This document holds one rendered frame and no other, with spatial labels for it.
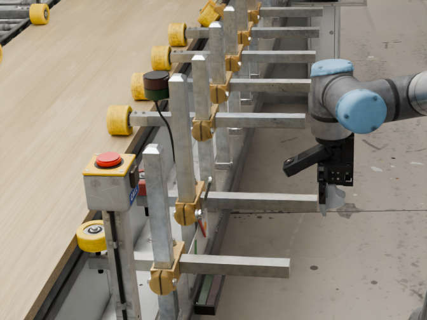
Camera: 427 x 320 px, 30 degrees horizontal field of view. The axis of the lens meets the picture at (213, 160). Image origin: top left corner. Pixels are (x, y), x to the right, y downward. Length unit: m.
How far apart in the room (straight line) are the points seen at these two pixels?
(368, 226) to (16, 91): 1.62
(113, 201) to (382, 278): 1.97
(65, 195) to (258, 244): 1.55
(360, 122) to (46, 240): 0.70
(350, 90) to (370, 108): 0.05
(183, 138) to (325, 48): 2.65
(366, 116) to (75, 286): 0.71
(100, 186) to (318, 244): 2.12
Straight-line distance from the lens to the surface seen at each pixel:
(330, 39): 4.36
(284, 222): 3.46
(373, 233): 3.39
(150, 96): 1.75
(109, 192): 1.27
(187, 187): 1.84
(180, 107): 1.76
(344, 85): 1.65
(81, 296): 1.80
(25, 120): 2.34
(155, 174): 1.55
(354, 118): 1.61
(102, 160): 1.27
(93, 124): 2.26
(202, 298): 1.83
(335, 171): 1.81
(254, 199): 1.88
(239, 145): 2.52
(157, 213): 1.60
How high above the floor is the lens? 1.78
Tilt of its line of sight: 26 degrees down
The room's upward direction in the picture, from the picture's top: 4 degrees counter-clockwise
